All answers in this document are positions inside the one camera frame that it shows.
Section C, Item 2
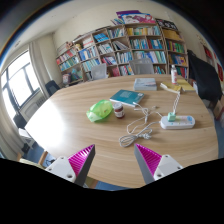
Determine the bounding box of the white chair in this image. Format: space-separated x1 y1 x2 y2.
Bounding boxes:
91 63 108 80

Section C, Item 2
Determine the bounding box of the white charger cable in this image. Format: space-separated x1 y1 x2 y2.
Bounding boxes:
159 82 182 115

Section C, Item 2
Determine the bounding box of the teal book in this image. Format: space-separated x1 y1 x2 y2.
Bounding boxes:
110 90 144 107

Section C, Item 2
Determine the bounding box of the wooden bookshelf with books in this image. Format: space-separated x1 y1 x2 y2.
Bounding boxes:
56 19 189 85

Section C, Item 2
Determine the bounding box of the white plastic bottle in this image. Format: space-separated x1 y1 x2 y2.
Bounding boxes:
171 65 177 84

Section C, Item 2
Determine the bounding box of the white power strip cord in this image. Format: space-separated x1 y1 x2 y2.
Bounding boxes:
118 102 164 148

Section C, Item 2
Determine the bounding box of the red-lidded jar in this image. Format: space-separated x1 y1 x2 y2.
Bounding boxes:
113 102 125 119

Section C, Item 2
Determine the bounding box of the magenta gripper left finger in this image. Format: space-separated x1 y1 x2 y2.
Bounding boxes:
46 144 95 186

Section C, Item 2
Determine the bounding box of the beige curtain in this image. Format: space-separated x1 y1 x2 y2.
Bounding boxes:
29 35 62 98

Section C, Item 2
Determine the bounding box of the yellow book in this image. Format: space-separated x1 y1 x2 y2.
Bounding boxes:
174 79 195 92

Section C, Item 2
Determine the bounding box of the white power strip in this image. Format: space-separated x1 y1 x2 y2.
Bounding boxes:
160 116 195 130

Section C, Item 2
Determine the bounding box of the green charger plug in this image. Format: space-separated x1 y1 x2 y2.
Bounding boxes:
167 112 176 122

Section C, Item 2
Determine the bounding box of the dark blue chair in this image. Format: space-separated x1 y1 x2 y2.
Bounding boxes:
45 80 60 96

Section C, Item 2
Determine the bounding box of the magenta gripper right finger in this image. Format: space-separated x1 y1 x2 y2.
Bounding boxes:
134 144 183 184

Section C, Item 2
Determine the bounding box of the black jacket on chair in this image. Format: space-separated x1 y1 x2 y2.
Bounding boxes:
188 50 222 102

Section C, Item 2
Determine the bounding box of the grey book stack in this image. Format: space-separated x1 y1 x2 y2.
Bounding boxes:
134 78 157 91

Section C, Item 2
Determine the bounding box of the green plastic bag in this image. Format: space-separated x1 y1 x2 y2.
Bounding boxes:
86 100 113 122

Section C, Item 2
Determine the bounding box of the window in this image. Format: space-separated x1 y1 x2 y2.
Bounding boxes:
1 51 40 118

